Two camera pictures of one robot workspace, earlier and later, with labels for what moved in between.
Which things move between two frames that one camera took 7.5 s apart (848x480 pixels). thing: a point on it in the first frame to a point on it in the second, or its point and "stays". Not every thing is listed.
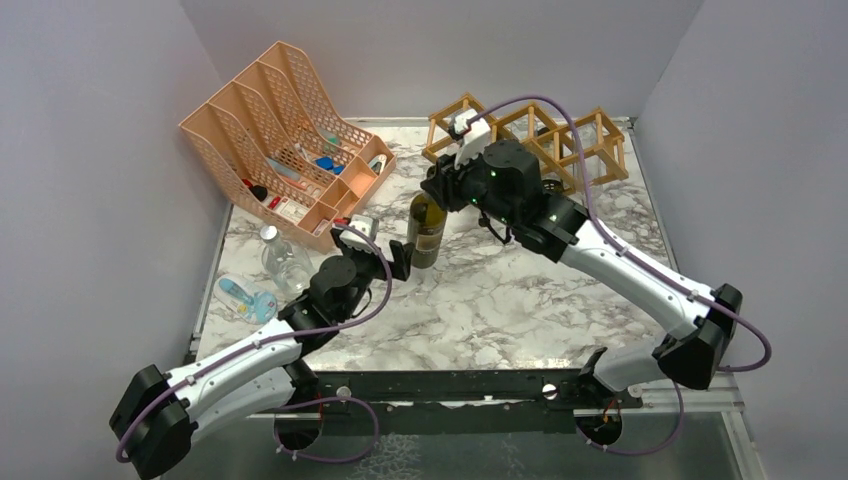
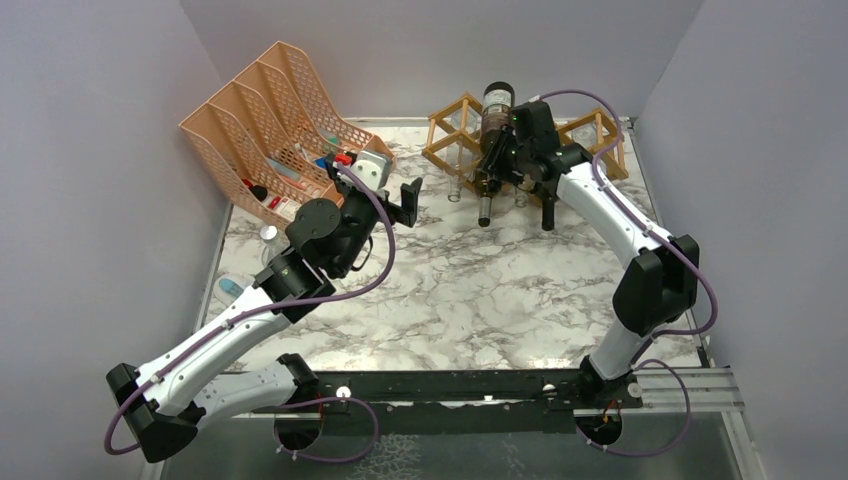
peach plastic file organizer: [280, 156] stays
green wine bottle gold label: [424, 229] to [498, 102]
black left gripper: [400, 267] to [408, 194]
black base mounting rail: [457, 402] stays
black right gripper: [445, 182] to [493, 160]
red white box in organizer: [288, 208] stays
